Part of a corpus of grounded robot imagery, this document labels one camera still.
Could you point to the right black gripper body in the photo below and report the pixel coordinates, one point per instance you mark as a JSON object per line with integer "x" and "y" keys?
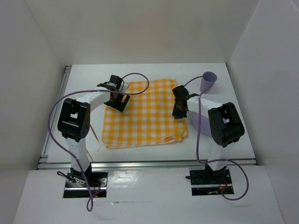
{"x": 177, "y": 101}

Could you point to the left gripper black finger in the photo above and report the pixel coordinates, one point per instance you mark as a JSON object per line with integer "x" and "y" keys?
{"x": 123, "y": 100}
{"x": 111, "y": 103}

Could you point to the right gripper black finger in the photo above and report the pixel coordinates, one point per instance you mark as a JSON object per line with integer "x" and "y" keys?
{"x": 176, "y": 113}
{"x": 184, "y": 111}

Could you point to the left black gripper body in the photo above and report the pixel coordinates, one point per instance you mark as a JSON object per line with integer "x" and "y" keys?
{"x": 117, "y": 100}

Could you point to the yellow white checkered cloth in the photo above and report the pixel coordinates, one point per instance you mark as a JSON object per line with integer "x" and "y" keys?
{"x": 147, "y": 118}

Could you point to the lilac plastic cup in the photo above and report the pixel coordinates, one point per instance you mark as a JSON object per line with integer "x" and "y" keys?
{"x": 208, "y": 80}

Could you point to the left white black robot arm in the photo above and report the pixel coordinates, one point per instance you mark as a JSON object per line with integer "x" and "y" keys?
{"x": 74, "y": 119}

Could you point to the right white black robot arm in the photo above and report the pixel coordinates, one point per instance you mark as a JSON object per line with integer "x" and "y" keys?
{"x": 225, "y": 125}

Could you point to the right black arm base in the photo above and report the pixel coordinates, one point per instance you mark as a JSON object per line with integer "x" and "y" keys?
{"x": 206, "y": 182}

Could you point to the lilac plastic plate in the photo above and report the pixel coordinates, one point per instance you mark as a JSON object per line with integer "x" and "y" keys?
{"x": 204, "y": 124}

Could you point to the copper fork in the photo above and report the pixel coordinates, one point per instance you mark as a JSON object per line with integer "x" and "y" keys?
{"x": 94, "y": 133}

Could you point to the copper spoon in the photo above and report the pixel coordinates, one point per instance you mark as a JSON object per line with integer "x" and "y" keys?
{"x": 89, "y": 155}

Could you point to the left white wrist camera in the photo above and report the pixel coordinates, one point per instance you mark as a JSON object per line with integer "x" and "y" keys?
{"x": 124, "y": 86}

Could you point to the aluminium front rail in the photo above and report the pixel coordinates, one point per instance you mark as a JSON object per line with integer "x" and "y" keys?
{"x": 125, "y": 165}

